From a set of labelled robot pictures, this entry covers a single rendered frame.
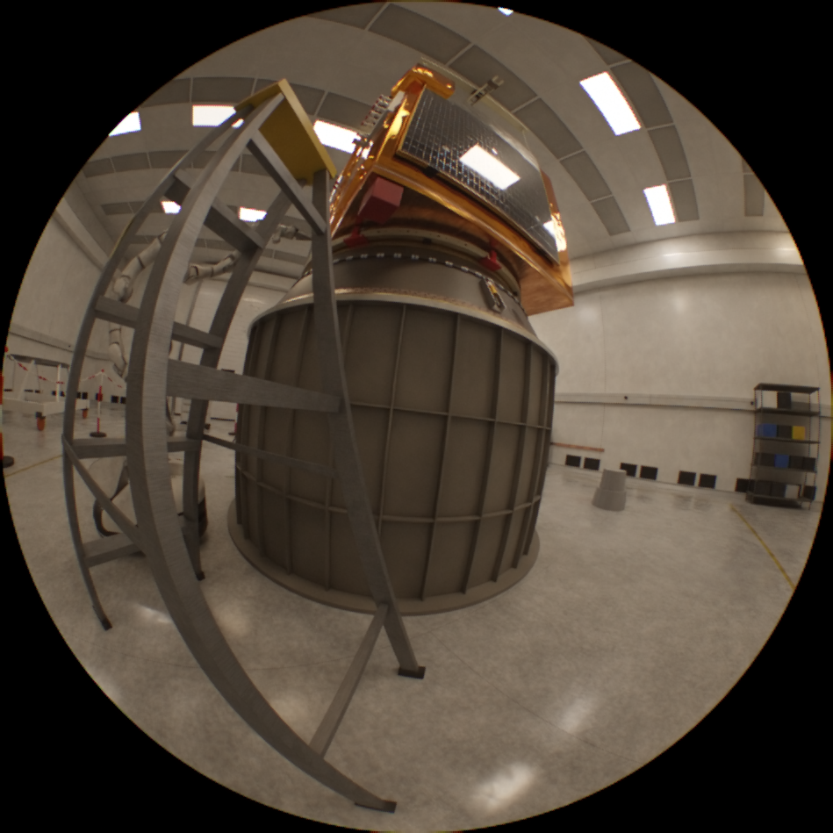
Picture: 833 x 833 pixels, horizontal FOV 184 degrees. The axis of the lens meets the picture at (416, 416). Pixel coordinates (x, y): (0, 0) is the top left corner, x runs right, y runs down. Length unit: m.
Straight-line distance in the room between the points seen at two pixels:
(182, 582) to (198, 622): 0.03
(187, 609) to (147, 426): 0.13
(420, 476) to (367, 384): 0.36
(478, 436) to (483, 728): 0.96
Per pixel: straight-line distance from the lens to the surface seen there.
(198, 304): 10.03
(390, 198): 1.19
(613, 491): 3.15
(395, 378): 0.85
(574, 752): 0.89
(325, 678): 0.88
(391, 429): 0.87
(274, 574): 1.23
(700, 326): 6.13
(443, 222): 1.44
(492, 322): 1.00
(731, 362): 6.01
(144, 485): 0.21
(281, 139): 0.92
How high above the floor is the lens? 0.75
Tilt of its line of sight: 1 degrees up
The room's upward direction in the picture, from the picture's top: 7 degrees clockwise
